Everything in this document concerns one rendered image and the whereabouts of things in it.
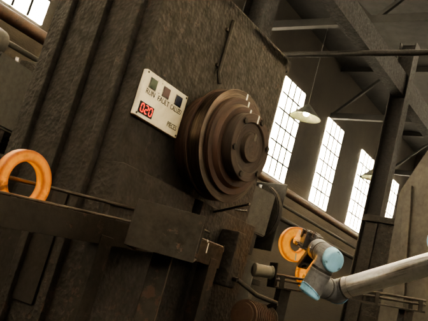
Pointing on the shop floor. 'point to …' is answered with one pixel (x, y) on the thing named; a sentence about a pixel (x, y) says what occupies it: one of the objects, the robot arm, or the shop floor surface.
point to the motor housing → (252, 311)
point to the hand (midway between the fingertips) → (296, 240)
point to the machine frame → (125, 144)
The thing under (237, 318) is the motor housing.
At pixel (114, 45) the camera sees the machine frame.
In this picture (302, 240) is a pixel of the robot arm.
